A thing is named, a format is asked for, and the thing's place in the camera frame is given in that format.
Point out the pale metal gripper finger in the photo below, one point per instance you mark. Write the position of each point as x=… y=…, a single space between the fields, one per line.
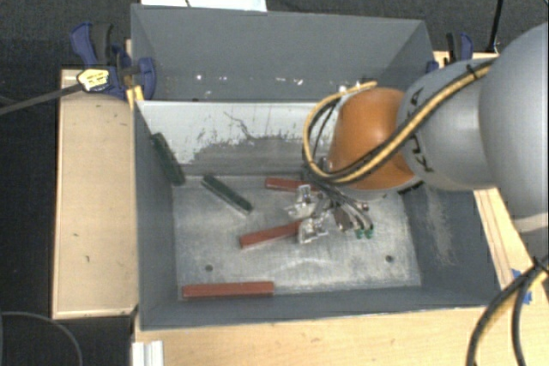
x=313 y=230
x=305 y=196

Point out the red-brown flat block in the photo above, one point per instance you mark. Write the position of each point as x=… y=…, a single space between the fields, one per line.
x=285 y=184
x=268 y=235
x=227 y=289

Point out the dark green flat block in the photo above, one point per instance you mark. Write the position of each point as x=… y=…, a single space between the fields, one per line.
x=169 y=160
x=227 y=193

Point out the grey metal bin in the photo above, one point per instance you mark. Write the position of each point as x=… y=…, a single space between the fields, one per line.
x=266 y=55

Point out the pale wood board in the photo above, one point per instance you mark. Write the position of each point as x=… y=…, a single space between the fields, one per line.
x=96 y=201

